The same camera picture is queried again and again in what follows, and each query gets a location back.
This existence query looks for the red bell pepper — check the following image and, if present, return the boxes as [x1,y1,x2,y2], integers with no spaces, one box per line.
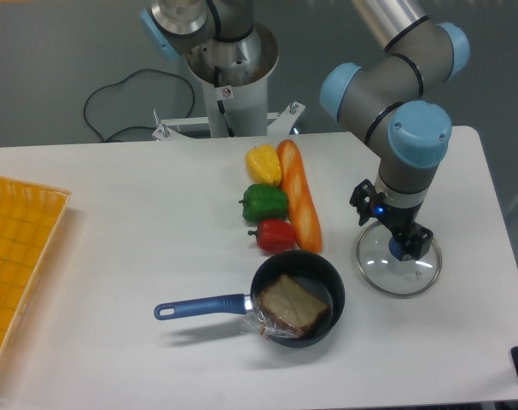
[247,219,296,254]

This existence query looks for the orange baguette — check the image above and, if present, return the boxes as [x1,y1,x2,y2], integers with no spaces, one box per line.
[276,139,323,254]

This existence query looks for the wrapped bread slice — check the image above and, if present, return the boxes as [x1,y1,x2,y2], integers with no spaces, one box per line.
[243,274,331,339]

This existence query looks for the black floor cable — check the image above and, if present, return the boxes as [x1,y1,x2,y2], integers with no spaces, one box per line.
[83,68,196,143]

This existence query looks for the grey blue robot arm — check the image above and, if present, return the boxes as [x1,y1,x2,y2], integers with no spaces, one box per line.
[140,1,469,261]

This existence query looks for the yellow bell pepper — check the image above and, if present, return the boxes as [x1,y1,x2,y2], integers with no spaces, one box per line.
[245,144,282,186]

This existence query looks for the green bell pepper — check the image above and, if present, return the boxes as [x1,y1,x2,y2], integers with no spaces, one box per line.
[239,184,288,223]

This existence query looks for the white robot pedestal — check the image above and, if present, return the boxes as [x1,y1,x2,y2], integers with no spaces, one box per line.
[151,20,306,141]

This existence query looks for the yellow plastic basket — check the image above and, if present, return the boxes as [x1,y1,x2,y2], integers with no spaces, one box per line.
[0,176,71,362]

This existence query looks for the black pot blue handle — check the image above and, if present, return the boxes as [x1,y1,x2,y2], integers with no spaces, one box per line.
[154,250,346,348]

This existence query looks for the glass pot lid blue knob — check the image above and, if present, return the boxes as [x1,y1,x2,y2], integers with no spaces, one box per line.
[355,220,443,299]

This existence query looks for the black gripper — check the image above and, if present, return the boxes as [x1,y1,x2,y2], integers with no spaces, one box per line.
[349,179,434,261]

